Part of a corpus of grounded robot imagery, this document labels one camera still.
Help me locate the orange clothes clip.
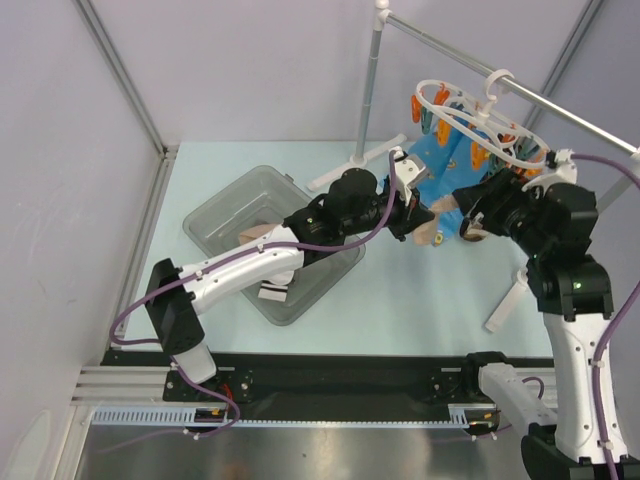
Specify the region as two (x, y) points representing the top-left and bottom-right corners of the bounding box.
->
(435, 120), (452, 148)
(411, 84), (450, 123)
(470, 142), (490, 170)

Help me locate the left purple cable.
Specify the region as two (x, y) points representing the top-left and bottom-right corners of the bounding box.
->
(109, 149), (401, 441)

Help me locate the white slotted cable duct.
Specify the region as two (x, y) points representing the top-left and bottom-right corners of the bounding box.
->
(92, 406), (229, 427)

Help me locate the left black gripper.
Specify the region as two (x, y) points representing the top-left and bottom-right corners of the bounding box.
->
(341, 179), (434, 243)

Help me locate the beige sock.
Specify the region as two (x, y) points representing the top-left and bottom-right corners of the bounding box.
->
(238, 224), (277, 245)

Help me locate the blue cartoon print sock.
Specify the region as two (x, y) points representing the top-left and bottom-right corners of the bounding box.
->
(379, 107), (501, 246)

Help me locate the teal clothes clip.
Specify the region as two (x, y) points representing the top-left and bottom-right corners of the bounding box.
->
(420, 109), (433, 135)

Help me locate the purple cable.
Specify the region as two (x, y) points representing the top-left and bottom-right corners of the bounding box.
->
(109, 149), (401, 441)
(569, 153), (640, 480)

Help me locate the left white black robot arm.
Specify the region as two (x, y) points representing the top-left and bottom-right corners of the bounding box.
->
(144, 160), (434, 400)

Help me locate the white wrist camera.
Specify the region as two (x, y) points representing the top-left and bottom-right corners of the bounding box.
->
(522, 149), (578, 197)
(389, 147), (431, 203)

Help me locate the white black striped sock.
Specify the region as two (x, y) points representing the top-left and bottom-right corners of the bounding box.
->
(258, 282), (289, 303)

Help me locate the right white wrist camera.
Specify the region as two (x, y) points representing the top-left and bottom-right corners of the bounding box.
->
(522, 149), (578, 197)

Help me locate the white metal drying rack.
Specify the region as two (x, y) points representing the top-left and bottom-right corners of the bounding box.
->
(305, 0), (640, 334)

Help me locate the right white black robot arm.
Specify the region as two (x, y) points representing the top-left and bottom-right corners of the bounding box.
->
(452, 170), (639, 479)

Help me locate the brown striped sock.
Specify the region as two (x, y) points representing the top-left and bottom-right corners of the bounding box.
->
(460, 228), (489, 243)

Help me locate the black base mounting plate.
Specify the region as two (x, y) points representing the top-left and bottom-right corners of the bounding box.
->
(102, 352), (556, 424)

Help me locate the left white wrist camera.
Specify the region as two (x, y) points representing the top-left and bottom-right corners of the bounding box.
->
(389, 147), (431, 203)

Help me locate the white round clip hanger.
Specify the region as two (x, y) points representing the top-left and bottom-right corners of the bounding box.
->
(414, 69), (550, 176)

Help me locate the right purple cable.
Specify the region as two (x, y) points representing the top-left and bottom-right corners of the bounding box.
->
(569, 153), (640, 480)

